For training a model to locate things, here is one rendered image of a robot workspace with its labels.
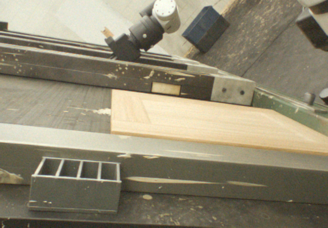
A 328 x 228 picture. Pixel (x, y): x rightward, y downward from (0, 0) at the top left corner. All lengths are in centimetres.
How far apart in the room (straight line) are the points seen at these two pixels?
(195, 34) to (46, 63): 415
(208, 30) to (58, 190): 472
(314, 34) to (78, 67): 60
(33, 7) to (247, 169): 587
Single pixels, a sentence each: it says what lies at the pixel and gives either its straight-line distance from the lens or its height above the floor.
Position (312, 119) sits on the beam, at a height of 90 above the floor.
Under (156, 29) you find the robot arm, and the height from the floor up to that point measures 123.
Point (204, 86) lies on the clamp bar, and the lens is 87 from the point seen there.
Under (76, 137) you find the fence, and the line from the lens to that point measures 32.
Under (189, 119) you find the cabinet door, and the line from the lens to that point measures 56.
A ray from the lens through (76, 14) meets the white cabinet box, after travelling 450.
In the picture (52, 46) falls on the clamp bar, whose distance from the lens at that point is 116.
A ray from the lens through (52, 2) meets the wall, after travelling 600.
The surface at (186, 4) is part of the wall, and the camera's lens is 590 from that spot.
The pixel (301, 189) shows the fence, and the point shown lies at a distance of 37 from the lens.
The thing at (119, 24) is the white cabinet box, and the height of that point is 132.
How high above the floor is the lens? 132
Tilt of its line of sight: 15 degrees down
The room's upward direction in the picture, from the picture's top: 52 degrees counter-clockwise
